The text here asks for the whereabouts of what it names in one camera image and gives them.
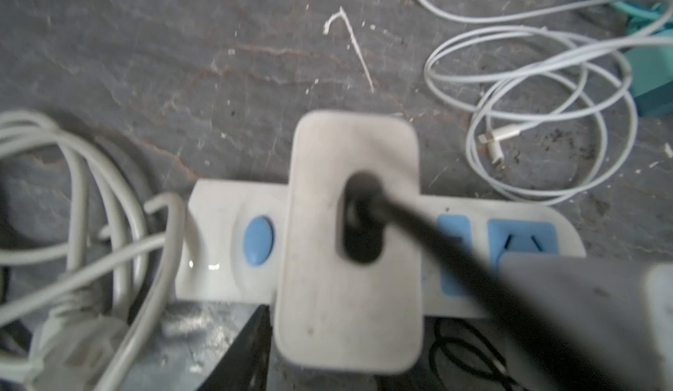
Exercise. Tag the white square charger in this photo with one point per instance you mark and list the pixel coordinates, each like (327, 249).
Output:
(349, 244)

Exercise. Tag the white charger adapter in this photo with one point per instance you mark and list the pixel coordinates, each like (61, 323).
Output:
(603, 324)

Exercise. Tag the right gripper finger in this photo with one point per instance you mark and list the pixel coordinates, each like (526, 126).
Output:
(245, 364)

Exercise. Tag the white blue power strip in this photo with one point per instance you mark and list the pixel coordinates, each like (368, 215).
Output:
(233, 243)

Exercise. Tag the teal charger adapter right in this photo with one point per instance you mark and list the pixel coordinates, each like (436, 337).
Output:
(652, 80)

